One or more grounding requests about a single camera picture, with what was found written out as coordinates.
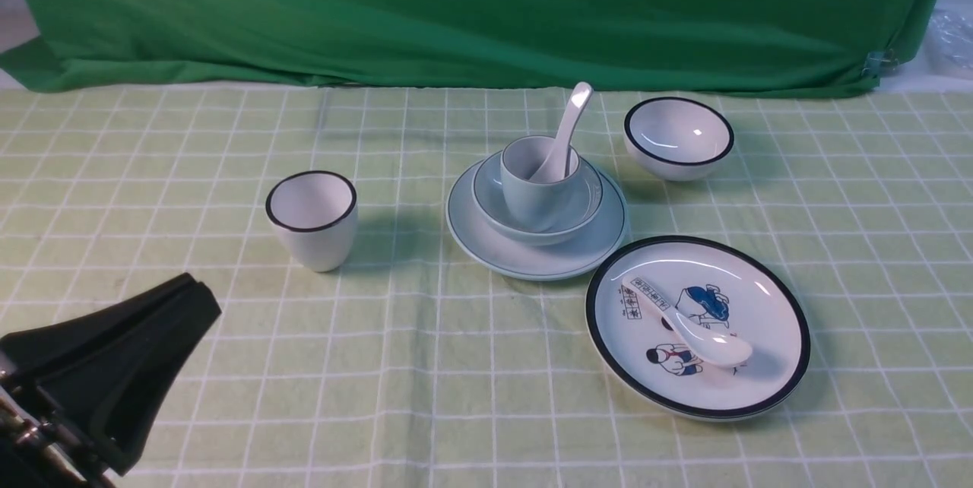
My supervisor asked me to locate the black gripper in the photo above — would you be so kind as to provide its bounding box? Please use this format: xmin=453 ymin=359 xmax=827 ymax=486
xmin=1 ymin=273 xmax=221 ymax=487

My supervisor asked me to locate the white bowl black rim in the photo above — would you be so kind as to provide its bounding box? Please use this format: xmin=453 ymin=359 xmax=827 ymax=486
xmin=623 ymin=96 xmax=734 ymax=181

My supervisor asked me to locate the white illustrated spoon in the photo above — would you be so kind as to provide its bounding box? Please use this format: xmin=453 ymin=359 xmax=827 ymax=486
xmin=621 ymin=274 xmax=753 ymax=368

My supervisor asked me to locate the pale blue large plate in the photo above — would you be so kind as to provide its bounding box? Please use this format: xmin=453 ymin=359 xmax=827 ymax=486
xmin=445 ymin=161 xmax=630 ymax=281

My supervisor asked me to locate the pale blue ceramic spoon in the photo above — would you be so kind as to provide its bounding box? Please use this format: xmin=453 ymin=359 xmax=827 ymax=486
xmin=528 ymin=81 xmax=594 ymax=184

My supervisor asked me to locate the pale blue bowl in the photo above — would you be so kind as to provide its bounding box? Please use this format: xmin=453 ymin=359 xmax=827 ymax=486
xmin=471 ymin=153 xmax=604 ymax=246

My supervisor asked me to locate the white illustrated plate black rim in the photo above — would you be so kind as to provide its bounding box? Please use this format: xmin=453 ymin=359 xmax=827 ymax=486
xmin=586 ymin=235 xmax=812 ymax=421

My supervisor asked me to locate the pale blue cup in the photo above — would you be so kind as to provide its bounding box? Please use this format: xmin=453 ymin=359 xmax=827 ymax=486
xmin=500 ymin=135 xmax=580 ymax=232

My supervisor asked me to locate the green backdrop cloth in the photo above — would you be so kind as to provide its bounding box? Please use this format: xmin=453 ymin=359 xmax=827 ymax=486
xmin=2 ymin=0 xmax=937 ymax=99

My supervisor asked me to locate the white cup black rim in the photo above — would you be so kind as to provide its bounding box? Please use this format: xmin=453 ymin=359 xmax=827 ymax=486
xmin=265 ymin=170 xmax=359 ymax=273

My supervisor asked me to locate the green checkered tablecloth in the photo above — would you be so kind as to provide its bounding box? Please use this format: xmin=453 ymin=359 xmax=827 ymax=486
xmin=1 ymin=87 xmax=972 ymax=487

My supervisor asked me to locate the metal clip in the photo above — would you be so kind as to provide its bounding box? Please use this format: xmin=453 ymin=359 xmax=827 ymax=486
xmin=861 ymin=49 xmax=900 ymax=78

